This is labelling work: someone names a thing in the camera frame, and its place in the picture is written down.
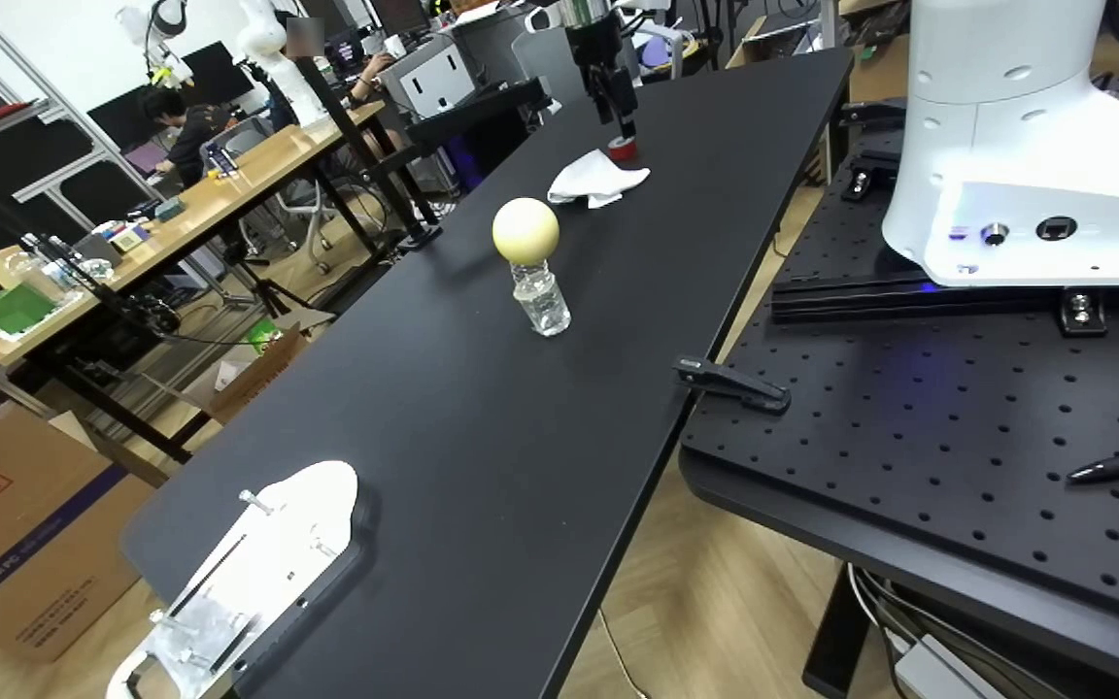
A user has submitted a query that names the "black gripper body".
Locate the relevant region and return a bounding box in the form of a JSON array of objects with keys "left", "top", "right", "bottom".
[{"left": 563, "top": 7, "right": 642, "bottom": 124}]

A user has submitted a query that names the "white cloth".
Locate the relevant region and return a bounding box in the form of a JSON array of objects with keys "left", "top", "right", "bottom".
[{"left": 544, "top": 149, "right": 657, "bottom": 212}]

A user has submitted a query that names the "black clamped pole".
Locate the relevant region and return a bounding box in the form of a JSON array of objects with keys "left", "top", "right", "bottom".
[{"left": 276, "top": 12, "right": 444, "bottom": 253}]

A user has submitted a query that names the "grey office chair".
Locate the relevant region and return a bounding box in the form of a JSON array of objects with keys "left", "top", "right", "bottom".
[{"left": 455, "top": 0, "right": 615, "bottom": 114}]

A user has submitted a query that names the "black side cart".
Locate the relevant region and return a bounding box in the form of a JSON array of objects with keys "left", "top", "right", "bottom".
[{"left": 409, "top": 79, "right": 550, "bottom": 202}]

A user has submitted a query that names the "yellow ball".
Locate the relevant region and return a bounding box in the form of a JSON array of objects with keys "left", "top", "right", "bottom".
[{"left": 489, "top": 193, "right": 563, "bottom": 271}]

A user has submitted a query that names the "white slotted cabinet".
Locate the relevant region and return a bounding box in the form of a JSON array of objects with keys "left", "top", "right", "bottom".
[{"left": 379, "top": 43, "right": 483, "bottom": 128}]

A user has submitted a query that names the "clear glass cup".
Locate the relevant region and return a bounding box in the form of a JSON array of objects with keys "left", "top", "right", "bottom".
[{"left": 510, "top": 262, "right": 575, "bottom": 341}]

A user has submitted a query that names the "black monitor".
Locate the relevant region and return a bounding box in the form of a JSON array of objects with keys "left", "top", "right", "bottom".
[{"left": 180, "top": 40, "right": 260, "bottom": 109}]

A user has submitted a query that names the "long wooden desk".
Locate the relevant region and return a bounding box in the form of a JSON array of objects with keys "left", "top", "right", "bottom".
[{"left": 0, "top": 97, "right": 387, "bottom": 373}]

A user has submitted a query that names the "seated person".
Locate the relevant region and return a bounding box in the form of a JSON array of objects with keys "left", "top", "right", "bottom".
[{"left": 148, "top": 89, "right": 251, "bottom": 193}]

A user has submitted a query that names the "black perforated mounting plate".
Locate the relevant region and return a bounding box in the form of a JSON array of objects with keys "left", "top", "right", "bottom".
[{"left": 675, "top": 119, "right": 1119, "bottom": 699}]

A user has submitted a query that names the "green tray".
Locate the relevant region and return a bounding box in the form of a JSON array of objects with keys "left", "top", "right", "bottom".
[{"left": 0, "top": 281, "right": 65, "bottom": 346}]

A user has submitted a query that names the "cardboard box with red logo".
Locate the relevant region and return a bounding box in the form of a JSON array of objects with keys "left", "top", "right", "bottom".
[{"left": 0, "top": 400, "right": 164, "bottom": 667}]

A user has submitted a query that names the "black clamp handle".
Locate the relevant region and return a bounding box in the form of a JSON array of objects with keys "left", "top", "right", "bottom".
[{"left": 675, "top": 357, "right": 796, "bottom": 421}]

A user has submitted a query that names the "black aluminium rail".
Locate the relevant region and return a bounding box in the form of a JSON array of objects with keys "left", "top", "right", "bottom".
[{"left": 768, "top": 271, "right": 1119, "bottom": 329}]

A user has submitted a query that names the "metal frame shelving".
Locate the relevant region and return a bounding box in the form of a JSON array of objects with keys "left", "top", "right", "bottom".
[{"left": 0, "top": 12, "right": 148, "bottom": 256}]

